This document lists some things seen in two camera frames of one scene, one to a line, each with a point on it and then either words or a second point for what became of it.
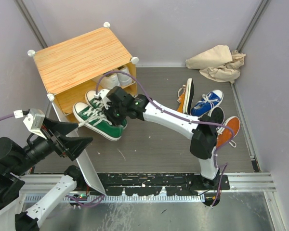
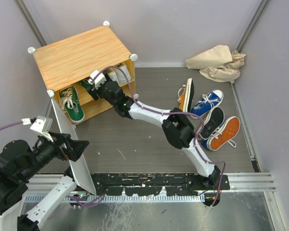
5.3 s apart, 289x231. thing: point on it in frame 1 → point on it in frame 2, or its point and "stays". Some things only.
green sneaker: (96, 120) → (71, 103)
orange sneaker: (185, 96) stays
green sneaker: (97, 103) → (87, 85)
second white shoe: (124, 80) stays
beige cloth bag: (219, 63) stays
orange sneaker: (228, 129) stays
